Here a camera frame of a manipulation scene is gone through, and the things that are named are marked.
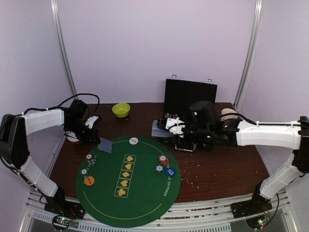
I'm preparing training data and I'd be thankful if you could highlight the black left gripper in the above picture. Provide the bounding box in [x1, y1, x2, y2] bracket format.
[65, 119, 100, 144]

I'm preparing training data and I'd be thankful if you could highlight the single blue playing card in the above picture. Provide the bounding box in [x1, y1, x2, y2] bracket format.
[98, 137, 113, 154]

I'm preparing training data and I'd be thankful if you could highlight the green white small chip stack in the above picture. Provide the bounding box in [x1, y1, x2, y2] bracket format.
[80, 168, 89, 177]

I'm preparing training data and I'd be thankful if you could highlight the blue playing card deck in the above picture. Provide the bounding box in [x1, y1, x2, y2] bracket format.
[151, 120, 174, 138]

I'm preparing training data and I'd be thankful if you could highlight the orange big blind button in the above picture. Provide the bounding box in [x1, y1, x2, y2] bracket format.
[84, 176, 95, 186]

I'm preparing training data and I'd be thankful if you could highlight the red cream poker chip stack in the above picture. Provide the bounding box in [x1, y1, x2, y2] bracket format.
[158, 155, 169, 165]

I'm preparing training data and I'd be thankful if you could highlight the white dealer button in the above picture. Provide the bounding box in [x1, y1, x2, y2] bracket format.
[129, 137, 139, 145]

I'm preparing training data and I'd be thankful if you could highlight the blue small blind button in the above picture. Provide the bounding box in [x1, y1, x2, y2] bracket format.
[165, 168, 177, 177]

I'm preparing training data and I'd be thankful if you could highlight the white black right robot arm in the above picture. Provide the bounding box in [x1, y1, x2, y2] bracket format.
[157, 101, 309, 214]

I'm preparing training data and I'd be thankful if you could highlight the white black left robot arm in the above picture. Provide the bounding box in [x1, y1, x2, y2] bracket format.
[0, 100, 101, 215]

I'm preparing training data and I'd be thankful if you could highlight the orange white bowl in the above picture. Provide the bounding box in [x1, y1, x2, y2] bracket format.
[67, 137, 82, 145]

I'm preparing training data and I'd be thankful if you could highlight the white patterned ceramic mug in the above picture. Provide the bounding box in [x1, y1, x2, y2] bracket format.
[220, 108, 240, 121]

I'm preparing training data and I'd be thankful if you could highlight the black poker chip case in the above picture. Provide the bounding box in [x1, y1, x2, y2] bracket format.
[156, 74, 218, 152]

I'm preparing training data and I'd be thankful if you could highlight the lime green plastic bowl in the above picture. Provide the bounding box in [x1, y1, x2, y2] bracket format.
[112, 103, 131, 118]

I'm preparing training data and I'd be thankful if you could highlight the round green poker mat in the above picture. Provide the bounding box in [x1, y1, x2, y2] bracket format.
[75, 136, 181, 228]

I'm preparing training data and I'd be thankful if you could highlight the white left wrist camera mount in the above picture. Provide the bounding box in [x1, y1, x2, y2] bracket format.
[85, 115, 102, 129]

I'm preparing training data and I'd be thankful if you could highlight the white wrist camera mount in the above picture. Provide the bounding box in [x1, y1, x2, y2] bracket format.
[85, 115, 102, 129]
[165, 117, 185, 138]

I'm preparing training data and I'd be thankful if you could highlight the silver case handle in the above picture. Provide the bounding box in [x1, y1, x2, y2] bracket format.
[174, 144, 197, 152]

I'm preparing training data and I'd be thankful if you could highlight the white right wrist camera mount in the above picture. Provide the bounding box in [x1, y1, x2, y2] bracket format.
[165, 117, 185, 138]

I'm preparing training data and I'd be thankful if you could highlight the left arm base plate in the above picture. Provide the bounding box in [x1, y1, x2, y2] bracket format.
[44, 201, 85, 219]

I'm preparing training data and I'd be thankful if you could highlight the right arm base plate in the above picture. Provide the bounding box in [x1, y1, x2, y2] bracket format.
[231, 200, 272, 218]

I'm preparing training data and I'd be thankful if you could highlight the silver aluminium frame post right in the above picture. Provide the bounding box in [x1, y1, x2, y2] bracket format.
[233, 0, 264, 111]

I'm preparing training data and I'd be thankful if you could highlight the silver aluminium frame post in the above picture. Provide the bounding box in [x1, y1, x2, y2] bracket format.
[50, 0, 79, 100]
[233, 0, 264, 111]

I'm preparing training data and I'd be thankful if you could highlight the silver aluminium frame post left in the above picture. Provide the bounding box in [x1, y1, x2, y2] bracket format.
[50, 0, 79, 100]

